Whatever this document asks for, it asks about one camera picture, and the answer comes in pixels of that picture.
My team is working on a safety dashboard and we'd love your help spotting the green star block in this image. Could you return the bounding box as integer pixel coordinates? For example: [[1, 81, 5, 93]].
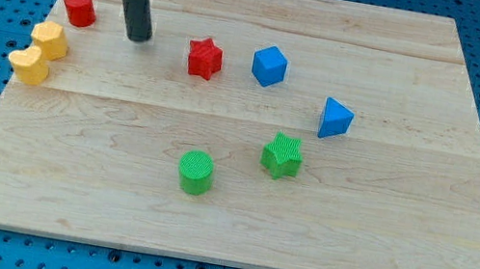
[[259, 131, 303, 179]]

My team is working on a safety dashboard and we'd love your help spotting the red star block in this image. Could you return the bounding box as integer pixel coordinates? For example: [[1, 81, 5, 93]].
[[187, 38, 224, 81]]

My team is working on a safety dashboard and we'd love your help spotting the light wooden board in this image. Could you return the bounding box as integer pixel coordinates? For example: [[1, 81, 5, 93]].
[[0, 0, 480, 269]]

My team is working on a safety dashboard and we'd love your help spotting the green cylinder block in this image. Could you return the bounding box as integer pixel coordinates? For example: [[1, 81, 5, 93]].
[[178, 150, 214, 196]]

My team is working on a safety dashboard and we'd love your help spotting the blue cube block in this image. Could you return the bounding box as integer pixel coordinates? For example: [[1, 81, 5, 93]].
[[252, 46, 288, 87]]

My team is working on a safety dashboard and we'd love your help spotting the blue triangle block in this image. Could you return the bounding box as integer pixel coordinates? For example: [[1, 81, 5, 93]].
[[317, 97, 355, 139]]

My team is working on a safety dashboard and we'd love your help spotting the red cylinder block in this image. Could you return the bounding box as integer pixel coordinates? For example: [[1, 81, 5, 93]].
[[63, 0, 96, 28]]

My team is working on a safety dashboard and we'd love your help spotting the yellow hexagon block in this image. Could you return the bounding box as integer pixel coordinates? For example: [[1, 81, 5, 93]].
[[31, 20, 68, 61]]

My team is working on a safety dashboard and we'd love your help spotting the yellow crescent block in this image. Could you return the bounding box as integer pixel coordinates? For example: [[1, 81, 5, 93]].
[[8, 45, 50, 86]]

